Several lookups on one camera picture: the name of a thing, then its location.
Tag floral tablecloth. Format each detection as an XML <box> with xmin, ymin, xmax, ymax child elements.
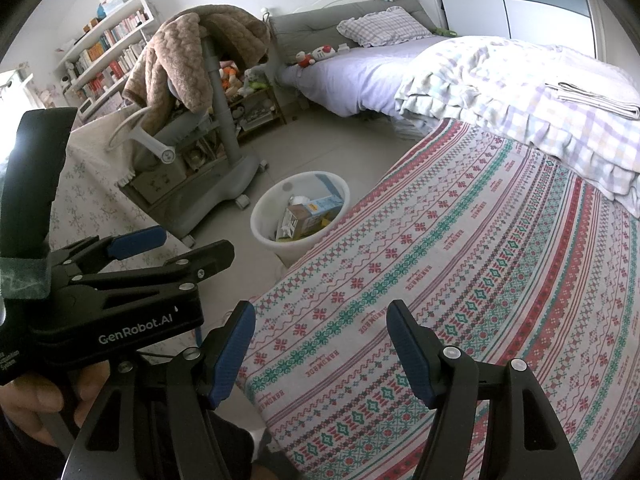
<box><xmin>47</xmin><ymin>110</ymin><xmax>195</xmax><ymax>282</ymax></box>

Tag white plastic bin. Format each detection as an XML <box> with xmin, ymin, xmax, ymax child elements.
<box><xmin>250</xmin><ymin>171</ymin><xmax>350</xmax><ymax>267</ymax></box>

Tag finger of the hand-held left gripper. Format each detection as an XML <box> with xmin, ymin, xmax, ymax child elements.
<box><xmin>47</xmin><ymin>225</ymin><xmax>168</xmax><ymax>281</ymax></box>
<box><xmin>70</xmin><ymin>239</ymin><xmax>236</xmax><ymax>307</ymax></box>

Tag purple bed sheet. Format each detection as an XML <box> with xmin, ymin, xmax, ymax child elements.
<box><xmin>277</xmin><ymin>35</ymin><xmax>451</xmax><ymax>117</ymax></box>

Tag grey padded headboard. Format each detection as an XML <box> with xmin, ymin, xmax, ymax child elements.
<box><xmin>269</xmin><ymin>0</ymin><xmax>437</xmax><ymax>67</ymax></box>

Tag patterned knit-print blanket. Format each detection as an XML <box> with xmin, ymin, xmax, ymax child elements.
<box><xmin>235</xmin><ymin>119</ymin><xmax>640</xmax><ymax>480</ymax></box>

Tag white wall bookshelf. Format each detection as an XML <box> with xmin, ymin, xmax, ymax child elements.
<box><xmin>54</xmin><ymin>0</ymin><xmax>159</xmax><ymax>112</ymax></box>

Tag beige storage box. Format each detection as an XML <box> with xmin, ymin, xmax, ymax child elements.
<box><xmin>124</xmin><ymin>159</ymin><xmax>192</xmax><ymax>207</ymax></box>

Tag wooden bedside shelf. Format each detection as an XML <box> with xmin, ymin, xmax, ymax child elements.
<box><xmin>220</xmin><ymin>85</ymin><xmax>289</xmax><ymax>140</ymax></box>

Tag grey swivel chair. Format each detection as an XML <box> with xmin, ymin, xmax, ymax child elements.
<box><xmin>105</xmin><ymin>35</ymin><xmax>269</xmax><ymax>249</ymax></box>

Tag checked frilled pillow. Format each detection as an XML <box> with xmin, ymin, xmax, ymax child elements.
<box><xmin>336</xmin><ymin>6</ymin><xmax>435</xmax><ymax>50</ymax></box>

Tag red white plush toy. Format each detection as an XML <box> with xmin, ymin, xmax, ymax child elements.
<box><xmin>294</xmin><ymin>43</ymin><xmax>342</xmax><ymax>69</ymax></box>

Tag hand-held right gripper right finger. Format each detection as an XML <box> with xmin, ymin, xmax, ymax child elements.
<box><xmin>386</xmin><ymin>299</ymin><xmax>583</xmax><ymax>480</ymax></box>

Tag rows of books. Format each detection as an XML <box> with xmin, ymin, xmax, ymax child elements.
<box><xmin>65</xmin><ymin>10</ymin><xmax>153</xmax><ymax>103</ymax></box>

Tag brown quilted blanket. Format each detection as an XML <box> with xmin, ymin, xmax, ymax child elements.
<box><xmin>122</xmin><ymin>4</ymin><xmax>274</xmax><ymax>134</ymax></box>

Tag pastel checked quilt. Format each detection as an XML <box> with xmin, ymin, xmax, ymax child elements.
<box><xmin>395</xmin><ymin>35</ymin><xmax>640</xmax><ymax>219</ymax></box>

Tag folded striped cloth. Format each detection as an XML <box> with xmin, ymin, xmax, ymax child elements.
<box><xmin>544</xmin><ymin>81</ymin><xmax>640</xmax><ymax>121</ymax></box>

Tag cardboard milk carton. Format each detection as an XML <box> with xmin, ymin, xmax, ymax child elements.
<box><xmin>275</xmin><ymin>194</ymin><xmax>346</xmax><ymax>242</ymax></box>

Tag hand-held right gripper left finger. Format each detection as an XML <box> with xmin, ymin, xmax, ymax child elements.
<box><xmin>70</xmin><ymin>300</ymin><xmax>257</xmax><ymax>480</ymax></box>

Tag person's left hand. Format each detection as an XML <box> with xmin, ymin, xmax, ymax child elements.
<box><xmin>0</xmin><ymin>360</ymin><xmax>113</xmax><ymax>448</ymax></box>

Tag pile of plush toys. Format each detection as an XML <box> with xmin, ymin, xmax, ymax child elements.
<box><xmin>219</xmin><ymin>57</ymin><xmax>272</xmax><ymax>100</ymax></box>

